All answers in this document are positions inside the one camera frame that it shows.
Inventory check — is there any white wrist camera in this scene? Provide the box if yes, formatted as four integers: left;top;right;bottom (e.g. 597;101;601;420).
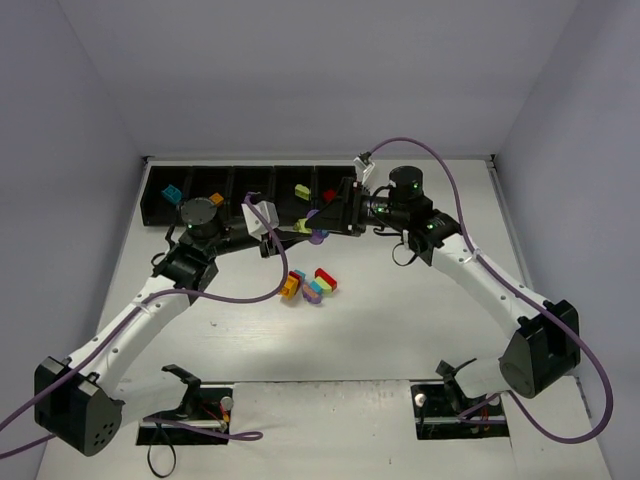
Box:
353;151;375;185
242;200;279;240

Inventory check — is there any red long lego brick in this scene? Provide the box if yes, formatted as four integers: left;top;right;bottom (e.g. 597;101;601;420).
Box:
315;268;338;291

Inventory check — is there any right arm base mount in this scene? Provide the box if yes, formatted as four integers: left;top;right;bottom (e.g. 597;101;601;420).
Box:
410;382;510;441

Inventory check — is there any purple heart lego plate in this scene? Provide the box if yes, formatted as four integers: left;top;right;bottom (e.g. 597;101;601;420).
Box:
309;230;329;245

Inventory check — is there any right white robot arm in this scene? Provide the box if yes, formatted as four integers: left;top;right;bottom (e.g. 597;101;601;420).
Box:
306;166;581;399

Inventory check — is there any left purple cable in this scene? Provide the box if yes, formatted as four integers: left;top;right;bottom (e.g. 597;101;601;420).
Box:
0;191;289;458

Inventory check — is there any red small lego brick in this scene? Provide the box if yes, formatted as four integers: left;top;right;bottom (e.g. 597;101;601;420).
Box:
322;189;337;203

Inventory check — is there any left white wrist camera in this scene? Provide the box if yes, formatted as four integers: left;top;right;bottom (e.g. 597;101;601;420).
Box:
242;200;279;240

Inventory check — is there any teal pink lego brick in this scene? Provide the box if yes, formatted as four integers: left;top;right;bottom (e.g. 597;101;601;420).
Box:
294;270;324;295

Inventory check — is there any yellow green lego brick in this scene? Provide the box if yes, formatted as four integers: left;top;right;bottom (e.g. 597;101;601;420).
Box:
315;277;334;295

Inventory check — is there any green lego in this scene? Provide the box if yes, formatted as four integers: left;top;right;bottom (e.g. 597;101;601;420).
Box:
293;218;312;234

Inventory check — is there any orange yellow lego brick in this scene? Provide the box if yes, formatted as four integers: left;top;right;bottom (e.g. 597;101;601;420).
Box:
279;271;301;300

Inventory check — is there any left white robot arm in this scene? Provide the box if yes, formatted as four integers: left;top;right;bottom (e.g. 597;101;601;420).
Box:
34;193;326;457

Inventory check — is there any purple oval lego piece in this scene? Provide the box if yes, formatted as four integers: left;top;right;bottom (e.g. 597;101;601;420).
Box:
302;286;323;305

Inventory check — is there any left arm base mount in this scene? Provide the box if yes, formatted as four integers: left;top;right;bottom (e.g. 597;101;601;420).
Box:
136;364;234;446

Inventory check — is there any lime green lego brick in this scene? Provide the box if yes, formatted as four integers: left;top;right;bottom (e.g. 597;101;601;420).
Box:
294;184;311;202

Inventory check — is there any orange long lego brick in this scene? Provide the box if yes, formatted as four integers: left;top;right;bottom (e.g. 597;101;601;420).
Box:
209;193;224;206

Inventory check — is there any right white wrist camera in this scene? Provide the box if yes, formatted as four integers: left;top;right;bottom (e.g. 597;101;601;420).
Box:
353;151;375;185

